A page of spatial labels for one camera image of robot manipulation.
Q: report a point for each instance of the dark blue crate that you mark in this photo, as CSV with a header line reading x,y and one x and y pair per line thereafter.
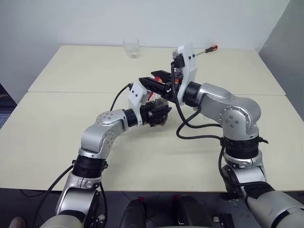
x,y
6,104

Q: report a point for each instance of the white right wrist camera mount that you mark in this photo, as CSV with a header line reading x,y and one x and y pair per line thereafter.
x,y
190,59

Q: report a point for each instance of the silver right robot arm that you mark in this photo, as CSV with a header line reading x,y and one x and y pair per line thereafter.
x,y
237,114

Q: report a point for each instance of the brown rounded object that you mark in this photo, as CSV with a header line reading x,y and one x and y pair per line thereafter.
x,y
18,222

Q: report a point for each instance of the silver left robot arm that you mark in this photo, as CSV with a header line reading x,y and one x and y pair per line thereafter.
x,y
95,140

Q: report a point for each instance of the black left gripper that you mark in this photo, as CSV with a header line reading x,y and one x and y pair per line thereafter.
x,y
146,115

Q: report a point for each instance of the dark rounded shape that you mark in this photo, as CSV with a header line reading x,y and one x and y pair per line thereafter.
x,y
134,213
190,213

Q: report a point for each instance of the clear bottle with red label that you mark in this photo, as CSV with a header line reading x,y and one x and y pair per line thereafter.
x,y
151,96

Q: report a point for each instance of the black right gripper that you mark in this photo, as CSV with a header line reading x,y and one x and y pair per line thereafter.
x,y
179,76

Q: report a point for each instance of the clear glass tumbler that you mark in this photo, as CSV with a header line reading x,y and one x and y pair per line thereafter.
x,y
131,51

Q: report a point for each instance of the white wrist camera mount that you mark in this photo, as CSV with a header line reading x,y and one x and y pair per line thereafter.
x,y
190,59
137,92

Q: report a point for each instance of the grey partition panel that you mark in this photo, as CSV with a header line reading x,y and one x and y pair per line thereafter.
x,y
285,35

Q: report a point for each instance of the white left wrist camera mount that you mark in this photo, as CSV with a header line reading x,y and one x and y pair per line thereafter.
x,y
137,92

